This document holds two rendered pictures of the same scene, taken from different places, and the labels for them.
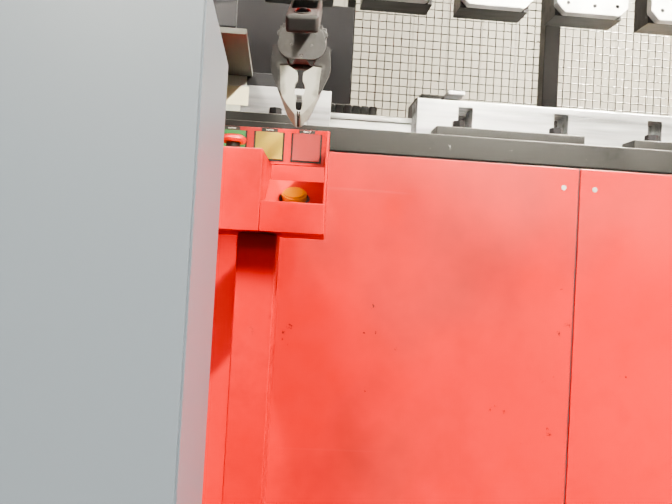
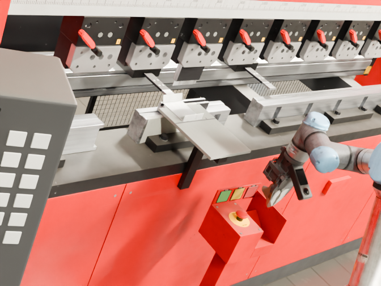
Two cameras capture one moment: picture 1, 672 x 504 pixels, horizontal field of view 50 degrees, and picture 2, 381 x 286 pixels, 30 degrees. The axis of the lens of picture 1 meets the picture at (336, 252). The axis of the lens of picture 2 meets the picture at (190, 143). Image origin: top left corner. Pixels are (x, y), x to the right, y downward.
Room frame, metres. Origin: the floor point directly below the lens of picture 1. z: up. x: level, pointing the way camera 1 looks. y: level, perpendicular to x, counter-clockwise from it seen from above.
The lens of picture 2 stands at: (0.00, 1.74, 2.03)
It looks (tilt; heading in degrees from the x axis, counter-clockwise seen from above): 29 degrees down; 312
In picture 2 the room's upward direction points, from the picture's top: 23 degrees clockwise
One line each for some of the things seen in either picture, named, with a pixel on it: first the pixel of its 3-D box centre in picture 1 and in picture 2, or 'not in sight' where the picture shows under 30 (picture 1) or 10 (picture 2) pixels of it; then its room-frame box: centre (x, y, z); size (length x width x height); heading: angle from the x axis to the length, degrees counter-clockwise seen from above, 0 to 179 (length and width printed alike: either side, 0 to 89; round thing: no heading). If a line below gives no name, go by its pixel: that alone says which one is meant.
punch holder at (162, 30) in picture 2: not in sight; (148, 36); (1.44, 0.50, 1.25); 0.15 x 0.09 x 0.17; 94
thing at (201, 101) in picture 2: (227, 79); (183, 105); (1.46, 0.24, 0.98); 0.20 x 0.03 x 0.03; 94
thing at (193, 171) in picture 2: not in sight; (199, 166); (1.27, 0.26, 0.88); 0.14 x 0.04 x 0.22; 4
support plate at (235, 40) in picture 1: (200, 51); (204, 130); (1.31, 0.27, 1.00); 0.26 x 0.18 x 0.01; 4
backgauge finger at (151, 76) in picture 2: not in sight; (151, 74); (1.61, 0.28, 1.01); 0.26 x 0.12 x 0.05; 4
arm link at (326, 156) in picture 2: not in sight; (326, 154); (0.99, 0.09, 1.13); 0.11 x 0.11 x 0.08; 66
